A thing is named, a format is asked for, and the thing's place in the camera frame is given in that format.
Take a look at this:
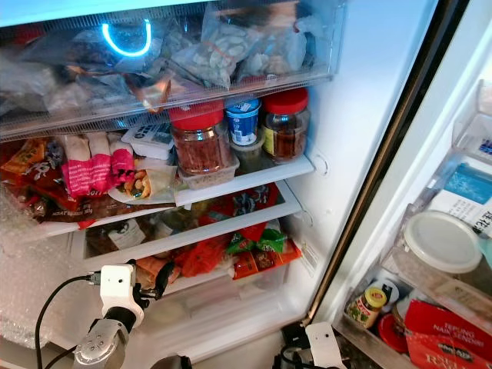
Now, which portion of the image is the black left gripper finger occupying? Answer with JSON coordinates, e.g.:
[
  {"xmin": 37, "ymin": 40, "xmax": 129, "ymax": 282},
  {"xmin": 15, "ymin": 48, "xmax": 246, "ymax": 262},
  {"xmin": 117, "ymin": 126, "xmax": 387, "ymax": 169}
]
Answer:
[{"xmin": 152, "ymin": 261, "xmax": 176, "ymax": 297}]

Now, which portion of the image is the pink wrapped food package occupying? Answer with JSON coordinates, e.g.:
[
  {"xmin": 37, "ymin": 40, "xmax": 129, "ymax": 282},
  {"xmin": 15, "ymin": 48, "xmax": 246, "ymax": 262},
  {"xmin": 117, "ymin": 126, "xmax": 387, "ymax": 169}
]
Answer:
[{"xmin": 61, "ymin": 132, "xmax": 138, "ymax": 198}]

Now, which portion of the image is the clear plastic food box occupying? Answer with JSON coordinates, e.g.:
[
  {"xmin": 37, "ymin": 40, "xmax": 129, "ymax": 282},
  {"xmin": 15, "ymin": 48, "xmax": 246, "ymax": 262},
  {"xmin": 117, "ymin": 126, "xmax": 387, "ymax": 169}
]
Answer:
[{"xmin": 175, "ymin": 154, "xmax": 241, "ymax": 191}]

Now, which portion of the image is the orange snack bag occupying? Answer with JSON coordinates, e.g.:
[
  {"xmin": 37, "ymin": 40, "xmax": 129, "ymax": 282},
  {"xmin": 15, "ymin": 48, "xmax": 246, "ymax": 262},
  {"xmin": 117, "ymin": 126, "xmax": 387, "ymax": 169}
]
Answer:
[{"xmin": 2, "ymin": 137, "xmax": 68, "ymax": 185}]

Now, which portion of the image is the white-edged glass fridge shelf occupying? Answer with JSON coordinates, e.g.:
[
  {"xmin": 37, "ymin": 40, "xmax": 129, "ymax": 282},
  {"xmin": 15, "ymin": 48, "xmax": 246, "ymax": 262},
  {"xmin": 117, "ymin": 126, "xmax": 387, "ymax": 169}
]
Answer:
[{"xmin": 173, "ymin": 152, "xmax": 316, "ymax": 207}]

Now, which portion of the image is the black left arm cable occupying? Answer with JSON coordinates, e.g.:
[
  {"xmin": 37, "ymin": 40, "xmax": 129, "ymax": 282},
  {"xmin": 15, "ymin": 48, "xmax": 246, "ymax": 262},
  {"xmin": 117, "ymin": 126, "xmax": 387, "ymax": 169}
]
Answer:
[{"xmin": 34, "ymin": 274, "xmax": 103, "ymax": 369}]

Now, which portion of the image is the black fridge door hinge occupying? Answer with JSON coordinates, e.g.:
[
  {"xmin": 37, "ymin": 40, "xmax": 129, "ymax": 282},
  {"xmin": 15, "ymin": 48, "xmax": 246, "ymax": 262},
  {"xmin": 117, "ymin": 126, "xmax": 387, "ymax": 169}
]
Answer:
[{"xmin": 281, "ymin": 323, "xmax": 310, "ymax": 348}]

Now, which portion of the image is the white-lidded round container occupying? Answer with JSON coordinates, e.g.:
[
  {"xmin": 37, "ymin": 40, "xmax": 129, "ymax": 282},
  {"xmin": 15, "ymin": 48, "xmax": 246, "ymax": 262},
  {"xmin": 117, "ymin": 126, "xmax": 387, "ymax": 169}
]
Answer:
[{"xmin": 402, "ymin": 209, "xmax": 485, "ymax": 275}]

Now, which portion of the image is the green and red snack packet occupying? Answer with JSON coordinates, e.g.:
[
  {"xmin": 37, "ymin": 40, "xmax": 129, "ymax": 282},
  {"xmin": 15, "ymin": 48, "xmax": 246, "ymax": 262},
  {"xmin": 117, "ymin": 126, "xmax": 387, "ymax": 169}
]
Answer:
[{"xmin": 219, "ymin": 221, "xmax": 302, "ymax": 281}]

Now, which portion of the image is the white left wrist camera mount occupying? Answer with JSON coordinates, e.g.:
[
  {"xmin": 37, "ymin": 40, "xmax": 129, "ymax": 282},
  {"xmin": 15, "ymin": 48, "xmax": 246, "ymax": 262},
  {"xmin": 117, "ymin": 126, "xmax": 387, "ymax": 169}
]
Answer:
[{"xmin": 99, "ymin": 263, "xmax": 146, "ymax": 329}]

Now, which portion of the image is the clear bubble wrap sheet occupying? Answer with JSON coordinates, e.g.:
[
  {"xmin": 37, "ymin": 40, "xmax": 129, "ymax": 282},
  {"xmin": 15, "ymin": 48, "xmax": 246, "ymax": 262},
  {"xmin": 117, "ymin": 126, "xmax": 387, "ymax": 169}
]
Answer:
[{"xmin": 0, "ymin": 184, "xmax": 81, "ymax": 351}]

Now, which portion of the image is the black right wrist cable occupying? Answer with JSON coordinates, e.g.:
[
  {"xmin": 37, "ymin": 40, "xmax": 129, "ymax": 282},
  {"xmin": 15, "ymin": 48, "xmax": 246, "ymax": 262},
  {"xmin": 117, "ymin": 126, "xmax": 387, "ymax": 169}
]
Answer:
[{"xmin": 277, "ymin": 346, "xmax": 308, "ymax": 369}]

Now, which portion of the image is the blue and white carton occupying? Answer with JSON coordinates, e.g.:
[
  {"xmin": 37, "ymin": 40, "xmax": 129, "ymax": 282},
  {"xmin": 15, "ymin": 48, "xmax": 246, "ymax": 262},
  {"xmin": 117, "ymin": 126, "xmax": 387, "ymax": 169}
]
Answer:
[{"xmin": 425, "ymin": 161, "xmax": 492, "ymax": 238}]

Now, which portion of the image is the white tub with dark label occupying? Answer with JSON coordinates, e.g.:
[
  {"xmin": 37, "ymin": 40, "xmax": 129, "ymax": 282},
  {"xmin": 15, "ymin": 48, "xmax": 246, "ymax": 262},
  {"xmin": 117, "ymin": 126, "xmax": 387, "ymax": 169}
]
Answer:
[{"xmin": 121, "ymin": 123, "xmax": 175, "ymax": 161}]

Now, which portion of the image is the red round tin lid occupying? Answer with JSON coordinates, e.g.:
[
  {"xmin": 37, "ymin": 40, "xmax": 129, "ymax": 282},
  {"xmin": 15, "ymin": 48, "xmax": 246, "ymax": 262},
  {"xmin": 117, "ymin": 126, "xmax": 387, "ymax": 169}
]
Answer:
[{"xmin": 377, "ymin": 311, "xmax": 410, "ymax": 356}]

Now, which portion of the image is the red-lidded labelled glass jar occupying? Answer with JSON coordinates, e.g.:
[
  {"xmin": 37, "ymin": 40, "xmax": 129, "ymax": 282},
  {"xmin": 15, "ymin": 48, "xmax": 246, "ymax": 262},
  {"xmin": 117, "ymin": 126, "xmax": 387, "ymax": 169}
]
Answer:
[{"xmin": 260, "ymin": 87, "xmax": 311, "ymax": 162}]

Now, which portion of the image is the white fridge door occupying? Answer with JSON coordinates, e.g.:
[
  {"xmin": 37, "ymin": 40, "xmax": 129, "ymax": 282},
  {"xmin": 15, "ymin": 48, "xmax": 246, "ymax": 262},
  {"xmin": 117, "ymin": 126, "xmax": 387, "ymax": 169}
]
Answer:
[{"xmin": 307, "ymin": 0, "xmax": 492, "ymax": 369}]

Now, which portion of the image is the yellow-lidded sauce jar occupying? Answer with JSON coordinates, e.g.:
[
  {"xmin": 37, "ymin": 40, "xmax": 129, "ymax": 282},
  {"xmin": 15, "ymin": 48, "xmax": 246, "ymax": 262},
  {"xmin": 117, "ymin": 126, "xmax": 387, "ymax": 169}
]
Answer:
[{"xmin": 344, "ymin": 284, "xmax": 392, "ymax": 331}]

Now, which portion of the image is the clear bag of frozen food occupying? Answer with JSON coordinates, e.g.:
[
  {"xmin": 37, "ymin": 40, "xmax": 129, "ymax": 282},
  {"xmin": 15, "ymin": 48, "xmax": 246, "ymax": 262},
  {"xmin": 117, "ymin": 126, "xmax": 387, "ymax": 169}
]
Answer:
[{"xmin": 196, "ymin": 4, "xmax": 278, "ymax": 89}]

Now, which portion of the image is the blue yoghurt cup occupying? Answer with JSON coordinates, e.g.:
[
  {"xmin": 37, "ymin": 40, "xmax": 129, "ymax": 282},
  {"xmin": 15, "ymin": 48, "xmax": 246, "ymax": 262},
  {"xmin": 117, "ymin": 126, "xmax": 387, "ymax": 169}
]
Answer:
[{"xmin": 224, "ymin": 96, "xmax": 263, "ymax": 147}]

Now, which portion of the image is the wide red-lidded plastic jar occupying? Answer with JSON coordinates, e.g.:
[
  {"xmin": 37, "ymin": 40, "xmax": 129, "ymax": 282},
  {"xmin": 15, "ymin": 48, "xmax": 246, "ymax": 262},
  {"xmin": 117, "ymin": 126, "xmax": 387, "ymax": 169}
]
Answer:
[{"xmin": 169, "ymin": 100, "xmax": 229, "ymax": 176}]

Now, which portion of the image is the plastic-wrapped plate of food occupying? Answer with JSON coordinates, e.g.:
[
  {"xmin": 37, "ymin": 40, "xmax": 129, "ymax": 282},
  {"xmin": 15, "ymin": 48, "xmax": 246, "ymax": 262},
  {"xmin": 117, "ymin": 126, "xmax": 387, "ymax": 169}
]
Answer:
[{"xmin": 109, "ymin": 160, "xmax": 178, "ymax": 206}]

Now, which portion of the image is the red cardboard box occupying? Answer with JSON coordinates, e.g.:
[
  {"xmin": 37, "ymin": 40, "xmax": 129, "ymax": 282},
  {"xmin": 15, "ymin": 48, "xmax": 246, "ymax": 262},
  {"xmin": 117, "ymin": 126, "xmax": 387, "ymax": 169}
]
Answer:
[{"xmin": 402, "ymin": 298, "xmax": 492, "ymax": 369}]

